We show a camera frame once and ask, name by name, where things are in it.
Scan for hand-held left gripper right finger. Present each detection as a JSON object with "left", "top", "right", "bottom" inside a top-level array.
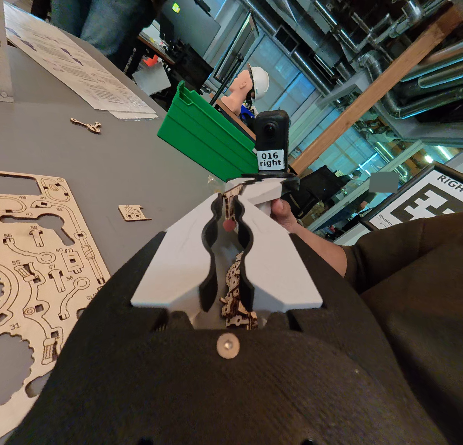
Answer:
[{"left": 233, "top": 196, "right": 323, "bottom": 312}]

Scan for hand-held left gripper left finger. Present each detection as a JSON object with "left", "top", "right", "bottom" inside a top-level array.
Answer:
[{"left": 130, "top": 193, "right": 222, "bottom": 312}]

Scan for slotted wooden puzzle piece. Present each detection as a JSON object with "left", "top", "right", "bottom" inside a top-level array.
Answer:
[{"left": 222, "top": 185, "right": 244, "bottom": 222}]

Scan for grey desk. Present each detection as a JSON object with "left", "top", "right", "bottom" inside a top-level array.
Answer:
[{"left": 0, "top": 40, "right": 232, "bottom": 417}]

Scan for person's right hand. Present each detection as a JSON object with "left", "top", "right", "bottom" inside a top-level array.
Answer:
[{"left": 271, "top": 198, "right": 302, "bottom": 233}]

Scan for white hard hat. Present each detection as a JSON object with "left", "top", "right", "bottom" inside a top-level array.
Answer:
[{"left": 248, "top": 66, "right": 270, "bottom": 100}]

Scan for pile of wooden puzzle pieces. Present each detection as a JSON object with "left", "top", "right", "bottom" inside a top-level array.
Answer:
[{"left": 219, "top": 252, "right": 258, "bottom": 331}]

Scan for mannequin head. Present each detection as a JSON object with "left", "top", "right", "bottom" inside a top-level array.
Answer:
[{"left": 221, "top": 69, "right": 254, "bottom": 115}]

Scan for small black monitor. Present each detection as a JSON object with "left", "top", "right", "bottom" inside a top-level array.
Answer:
[{"left": 300, "top": 165, "right": 342, "bottom": 209}]

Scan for green plastic bin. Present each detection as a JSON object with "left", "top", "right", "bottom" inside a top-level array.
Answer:
[{"left": 157, "top": 81, "right": 259, "bottom": 180}]

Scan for square wooden puzzle piece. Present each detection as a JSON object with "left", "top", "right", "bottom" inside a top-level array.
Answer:
[{"left": 118, "top": 204, "right": 152, "bottom": 222}]

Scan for wooden beam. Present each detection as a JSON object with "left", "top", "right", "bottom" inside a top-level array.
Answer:
[{"left": 289, "top": 4, "right": 463, "bottom": 176}]

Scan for metal ventilation ducts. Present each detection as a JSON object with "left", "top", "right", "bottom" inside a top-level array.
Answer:
[{"left": 250, "top": 0, "right": 463, "bottom": 127}]

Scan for white board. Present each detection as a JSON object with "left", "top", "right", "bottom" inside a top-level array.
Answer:
[{"left": 132, "top": 65, "right": 170, "bottom": 96}]

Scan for large dark monitor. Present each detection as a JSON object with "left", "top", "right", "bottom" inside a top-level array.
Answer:
[{"left": 159, "top": 0, "right": 222, "bottom": 60}]

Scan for large wooden puzzle sheet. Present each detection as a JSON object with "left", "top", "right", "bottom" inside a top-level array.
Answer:
[{"left": 0, "top": 171, "right": 111, "bottom": 406}]

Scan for black and white marker sign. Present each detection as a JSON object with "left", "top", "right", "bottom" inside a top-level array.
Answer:
[{"left": 362, "top": 163, "right": 463, "bottom": 232}]

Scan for wooden key piece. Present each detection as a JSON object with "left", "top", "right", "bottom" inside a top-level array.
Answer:
[{"left": 70, "top": 117, "right": 102, "bottom": 134}]

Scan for person's clothing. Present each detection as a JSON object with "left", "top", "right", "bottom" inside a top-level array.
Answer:
[{"left": 358, "top": 268, "right": 463, "bottom": 445}]

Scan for laminated instruction sheet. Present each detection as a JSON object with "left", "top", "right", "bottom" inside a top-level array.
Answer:
[{"left": 4, "top": 2, "right": 160, "bottom": 120}]

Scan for printed diagram board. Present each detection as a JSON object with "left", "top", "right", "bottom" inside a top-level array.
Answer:
[{"left": 0, "top": 4, "right": 15, "bottom": 104}]

